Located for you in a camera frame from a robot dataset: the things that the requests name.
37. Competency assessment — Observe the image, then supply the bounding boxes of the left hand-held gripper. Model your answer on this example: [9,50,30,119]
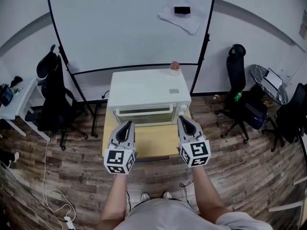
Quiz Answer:
[103,120,137,175]

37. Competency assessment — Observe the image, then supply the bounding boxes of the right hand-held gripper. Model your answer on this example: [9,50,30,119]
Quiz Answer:
[177,115,212,169]

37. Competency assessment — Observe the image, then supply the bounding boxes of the white oven door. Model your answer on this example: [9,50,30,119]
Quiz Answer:
[112,103,178,127]

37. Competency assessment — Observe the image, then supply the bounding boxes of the person's left forearm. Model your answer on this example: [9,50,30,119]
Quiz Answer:
[96,173,128,230]

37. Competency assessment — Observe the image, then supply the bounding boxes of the person's right forearm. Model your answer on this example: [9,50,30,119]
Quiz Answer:
[190,165,231,222]

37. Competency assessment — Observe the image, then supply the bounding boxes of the white countertop oven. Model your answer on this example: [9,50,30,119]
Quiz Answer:
[106,68,192,127]

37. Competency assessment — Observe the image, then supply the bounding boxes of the light wooden table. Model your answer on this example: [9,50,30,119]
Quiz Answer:
[101,108,193,163]

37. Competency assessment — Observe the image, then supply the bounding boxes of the small pink potted plant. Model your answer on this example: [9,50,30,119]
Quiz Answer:
[169,61,181,77]

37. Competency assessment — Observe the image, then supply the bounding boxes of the black office chair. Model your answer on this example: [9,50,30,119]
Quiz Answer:
[214,44,269,145]
[261,82,307,153]
[24,44,89,151]

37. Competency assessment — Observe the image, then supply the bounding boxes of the dark bag with purple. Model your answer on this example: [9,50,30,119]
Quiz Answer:
[244,101,269,131]

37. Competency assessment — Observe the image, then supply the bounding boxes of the person's white shirt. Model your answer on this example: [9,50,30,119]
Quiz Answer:
[114,198,274,230]

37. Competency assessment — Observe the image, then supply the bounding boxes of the open silver laptop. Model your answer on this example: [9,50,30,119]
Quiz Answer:
[260,67,284,91]

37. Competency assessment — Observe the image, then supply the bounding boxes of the white power strip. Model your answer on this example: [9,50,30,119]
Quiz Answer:
[63,215,76,230]

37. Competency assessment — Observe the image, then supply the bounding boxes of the whiteboard on black stand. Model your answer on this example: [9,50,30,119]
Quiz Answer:
[45,0,218,139]

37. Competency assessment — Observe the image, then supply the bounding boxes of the white paper sheets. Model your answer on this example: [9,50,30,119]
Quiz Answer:
[158,0,208,35]

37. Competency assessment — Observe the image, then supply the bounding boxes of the black whiteboard eraser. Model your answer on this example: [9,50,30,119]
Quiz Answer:
[174,6,191,15]

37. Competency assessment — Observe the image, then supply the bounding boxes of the black glove-like object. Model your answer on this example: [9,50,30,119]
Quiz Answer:
[9,76,24,89]

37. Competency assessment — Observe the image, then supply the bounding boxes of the black device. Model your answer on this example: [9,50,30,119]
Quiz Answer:
[0,83,14,107]

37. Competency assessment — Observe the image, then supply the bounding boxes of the wooden desk with white legs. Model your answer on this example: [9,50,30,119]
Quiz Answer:
[267,177,307,228]

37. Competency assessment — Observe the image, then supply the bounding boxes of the thin black cable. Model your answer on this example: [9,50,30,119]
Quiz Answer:
[179,179,195,206]
[125,189,132,212]

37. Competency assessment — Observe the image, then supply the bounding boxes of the white floor cable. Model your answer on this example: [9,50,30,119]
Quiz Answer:
[41,131,77,222]

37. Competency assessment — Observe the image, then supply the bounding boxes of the long black floor cable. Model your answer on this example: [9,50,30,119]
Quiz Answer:
[0,162,71,225]

